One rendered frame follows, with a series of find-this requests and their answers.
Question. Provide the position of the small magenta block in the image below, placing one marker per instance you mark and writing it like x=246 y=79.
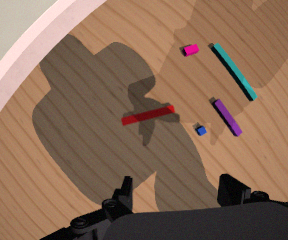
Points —
x=190 y=50

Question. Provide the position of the small blue cube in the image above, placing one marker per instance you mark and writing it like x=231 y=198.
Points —
x=201 y=130

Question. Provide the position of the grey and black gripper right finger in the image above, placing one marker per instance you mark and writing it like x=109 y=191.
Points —
x=233 y=192

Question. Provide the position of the purple rod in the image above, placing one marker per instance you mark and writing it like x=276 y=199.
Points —
x=227 y=118

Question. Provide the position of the red rod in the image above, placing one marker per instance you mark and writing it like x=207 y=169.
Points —
x=148 y=115

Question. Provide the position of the turquoise rod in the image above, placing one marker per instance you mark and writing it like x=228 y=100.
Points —
x=234 y=71

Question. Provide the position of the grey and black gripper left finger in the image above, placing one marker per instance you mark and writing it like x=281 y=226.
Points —
x=92 y=226

